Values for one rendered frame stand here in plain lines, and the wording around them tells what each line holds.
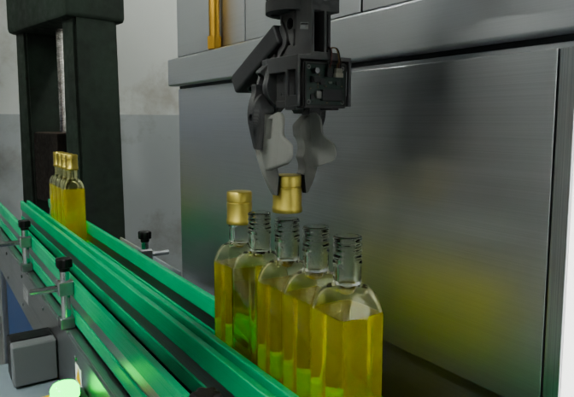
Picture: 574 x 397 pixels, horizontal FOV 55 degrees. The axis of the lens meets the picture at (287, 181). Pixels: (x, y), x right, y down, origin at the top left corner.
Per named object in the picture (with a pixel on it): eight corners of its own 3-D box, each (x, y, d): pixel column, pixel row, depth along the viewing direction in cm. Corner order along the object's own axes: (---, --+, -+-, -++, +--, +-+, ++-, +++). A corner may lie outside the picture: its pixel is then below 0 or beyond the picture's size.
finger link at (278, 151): (276, 197, 58) (287, 109, 58) (248, 191, 63) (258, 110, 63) (300, 200, 60) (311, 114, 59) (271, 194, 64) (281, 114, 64)
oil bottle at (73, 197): (87, 252, 160) (84, 154, 157) (67, 254, 157) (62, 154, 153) (83, 248, 164) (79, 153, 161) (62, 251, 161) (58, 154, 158)
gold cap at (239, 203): (223, 224, 74) (223, 192, 73) (229, 220, 77) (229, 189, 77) (249, 225, 73) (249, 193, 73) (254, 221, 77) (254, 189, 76)
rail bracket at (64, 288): (77, 330, 101) (73, 259, 99) (33, 339, 97) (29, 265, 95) (72, 324, 104) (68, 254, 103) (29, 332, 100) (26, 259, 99)
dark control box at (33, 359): (59, 380, 109) (56, 339, 108) (14, 391, 104) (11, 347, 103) (50, 364, 116) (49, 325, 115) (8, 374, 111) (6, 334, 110)
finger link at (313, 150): (328, 197, 62) (318, 114, 60) (297, 191, 67) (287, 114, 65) (349, 190, 63) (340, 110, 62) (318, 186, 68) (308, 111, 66)
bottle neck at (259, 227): (275, 249, 70) (275, 212, 70) (255, 253, 69) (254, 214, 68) (263, 245, 73) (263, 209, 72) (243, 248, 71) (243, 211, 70)
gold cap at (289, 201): (307, 212, 65) (308, 174, 64) (283, 214, 63) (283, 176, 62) (290, 208, 68) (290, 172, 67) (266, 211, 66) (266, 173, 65)
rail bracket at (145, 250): (172, 287, 128) (171, 230, 126) (143, 292, 124) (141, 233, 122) (166, 283, 131) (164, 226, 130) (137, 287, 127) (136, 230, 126)
